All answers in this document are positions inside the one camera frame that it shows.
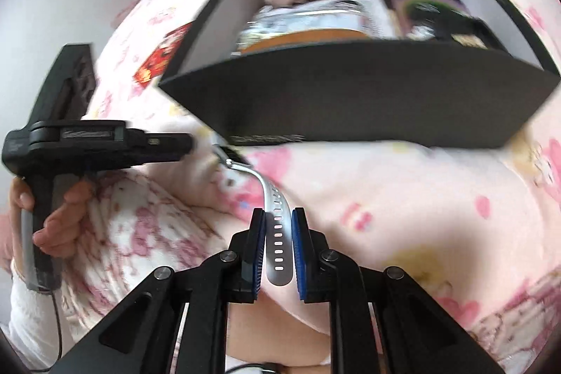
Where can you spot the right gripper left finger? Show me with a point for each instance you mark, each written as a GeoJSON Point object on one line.
{"type": "Point", "coordinates": [175, 321]}

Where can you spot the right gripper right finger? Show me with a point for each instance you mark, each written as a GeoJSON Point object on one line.
{"type": "Point", "coordinates": [380, 321]}

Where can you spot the red envelope packet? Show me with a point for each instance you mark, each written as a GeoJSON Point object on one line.
{"type": "Point", "coordinates": [158, 60]}

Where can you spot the white smart watch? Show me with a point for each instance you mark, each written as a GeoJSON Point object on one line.
{"type": "Point", "coordinates": [278, 239]}

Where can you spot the person's left hand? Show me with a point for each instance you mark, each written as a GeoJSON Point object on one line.
{"type": "Point", "coordinates": [61, 229]}

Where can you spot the pink cartoon print blanket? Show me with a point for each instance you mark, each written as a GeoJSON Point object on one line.
{"type": "Point", "coordinates": [479, 231]}

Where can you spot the black cardboard box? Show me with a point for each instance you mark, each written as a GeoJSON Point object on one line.
{"type": "Point", "coordinates": [434, 94]}

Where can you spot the orange wooden comb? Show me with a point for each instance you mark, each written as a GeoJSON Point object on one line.
{"type": "Point", "coordinates": [306, 37]}

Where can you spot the small black framed case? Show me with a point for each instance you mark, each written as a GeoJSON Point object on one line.
{"type": "Point", "coordinates": [468, 32]}

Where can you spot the cartoon printed notebook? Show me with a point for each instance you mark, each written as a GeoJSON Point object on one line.
{"type": "Point", "coordinates": [370, 17]}

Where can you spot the purple green card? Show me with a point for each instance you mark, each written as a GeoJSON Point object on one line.
{"type": "Point", "coordinates": [424, 18]}

